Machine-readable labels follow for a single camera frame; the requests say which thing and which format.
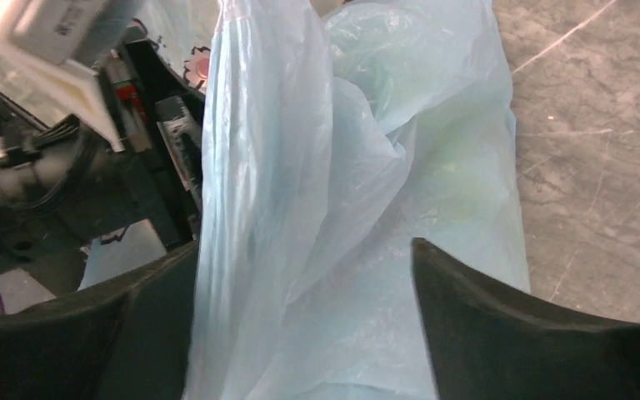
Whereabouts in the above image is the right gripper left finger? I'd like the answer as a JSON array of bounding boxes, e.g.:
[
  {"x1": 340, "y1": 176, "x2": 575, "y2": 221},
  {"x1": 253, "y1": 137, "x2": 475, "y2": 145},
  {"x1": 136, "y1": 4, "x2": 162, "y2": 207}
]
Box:
[{"x1": 0, "y1": 242, "x2": 198, "y2": 399}]

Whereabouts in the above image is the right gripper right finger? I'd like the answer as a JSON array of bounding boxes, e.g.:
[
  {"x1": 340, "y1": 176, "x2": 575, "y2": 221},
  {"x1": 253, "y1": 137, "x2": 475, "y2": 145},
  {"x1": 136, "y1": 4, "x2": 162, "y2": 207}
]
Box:
[{"x1": 412, "y1": 237, "x2": 640, "y2": 400}]

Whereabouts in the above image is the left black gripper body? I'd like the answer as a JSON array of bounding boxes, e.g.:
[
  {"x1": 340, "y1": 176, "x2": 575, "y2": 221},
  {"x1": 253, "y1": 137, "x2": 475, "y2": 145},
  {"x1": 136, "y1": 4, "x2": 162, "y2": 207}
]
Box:
[{"x1": 0, "y1": 39, "x2": 204, "y2": 274}]

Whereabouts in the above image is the light blue plastic bag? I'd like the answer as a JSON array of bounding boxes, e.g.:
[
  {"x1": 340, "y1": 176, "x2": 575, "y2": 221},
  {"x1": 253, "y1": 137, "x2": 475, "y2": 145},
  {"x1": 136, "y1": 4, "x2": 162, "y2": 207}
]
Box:
[{"x1": 77, "y1": 0, "x2": 532, "y2": 400}]

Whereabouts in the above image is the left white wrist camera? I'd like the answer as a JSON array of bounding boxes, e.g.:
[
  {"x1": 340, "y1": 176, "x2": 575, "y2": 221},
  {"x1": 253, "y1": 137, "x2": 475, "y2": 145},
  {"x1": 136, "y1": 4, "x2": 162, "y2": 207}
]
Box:
[{"x1": 0, "y1": 0, "x2": 143, "y2": 153}]

